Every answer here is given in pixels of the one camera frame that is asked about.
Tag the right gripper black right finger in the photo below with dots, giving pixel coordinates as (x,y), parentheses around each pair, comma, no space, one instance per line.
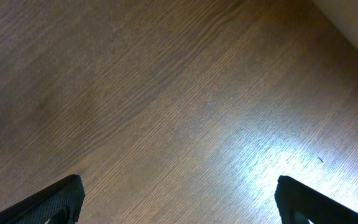
(299,204)

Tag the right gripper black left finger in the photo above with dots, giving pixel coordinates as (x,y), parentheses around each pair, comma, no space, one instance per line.
(60,202)

